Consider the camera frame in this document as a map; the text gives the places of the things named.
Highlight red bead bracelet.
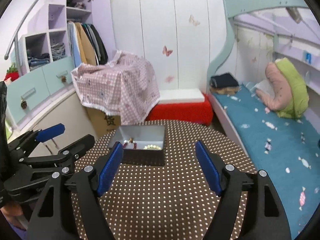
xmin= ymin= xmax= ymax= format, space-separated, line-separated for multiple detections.
xmin=122 ymin=137 xmax=139 ymax=150

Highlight person's left hand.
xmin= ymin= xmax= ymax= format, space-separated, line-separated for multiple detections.
xmin=1 ymin=201 xmax=26 ymax=231

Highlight cardboard box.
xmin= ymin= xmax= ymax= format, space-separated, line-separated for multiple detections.
xmin=86 ymin=108 xmax=121 ymax=137

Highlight teal drawer cabinet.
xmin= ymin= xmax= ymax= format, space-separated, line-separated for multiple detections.
xmin=7 ymin=56 xmax=74 ymax=129

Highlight blue bed mattress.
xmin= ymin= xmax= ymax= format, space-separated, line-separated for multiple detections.
xmin=213 ymin=86 xmax=319 ymax=238

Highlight black metal tin box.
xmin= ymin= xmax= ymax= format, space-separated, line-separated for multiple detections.
xmin=108 ymin=125 xmax=165 ymax=166

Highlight pink checked cloth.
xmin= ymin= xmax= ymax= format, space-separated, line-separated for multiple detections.
xmin=71 ymin=50 xmax=160 ymax=125

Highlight lilac shelf unit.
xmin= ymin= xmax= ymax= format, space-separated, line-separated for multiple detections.
xmin=15 ymin=0 xmax=92 ymax=75

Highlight hanging clothes in wardrobe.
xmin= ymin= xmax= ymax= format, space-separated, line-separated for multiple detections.
xmin=67 ymin=21 xmax=108 ymax=68

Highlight white foam board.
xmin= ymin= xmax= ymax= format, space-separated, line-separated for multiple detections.
xmin=158 ymin=88 xmax=205 ymax=105

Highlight red storage stool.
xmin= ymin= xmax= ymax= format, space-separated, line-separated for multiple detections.
xmin=146 ymin=94 xmax=214 ymax=126

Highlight pink pillow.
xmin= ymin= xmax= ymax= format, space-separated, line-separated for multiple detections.
xmin=255 ymin=63 xmax=292 ymax=111

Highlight folded dark clothes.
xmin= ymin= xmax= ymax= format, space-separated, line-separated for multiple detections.
xmin=209 ymin=73 xmax=239 ymax=89

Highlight cream bead bracelet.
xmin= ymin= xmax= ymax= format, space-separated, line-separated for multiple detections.
xmin=143 ymin=143 xmax=163 ymax=151

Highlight teal bunk bed frame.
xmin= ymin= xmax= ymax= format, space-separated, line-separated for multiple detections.
xmin=207 ymin=0 xmax=309 ymax=81

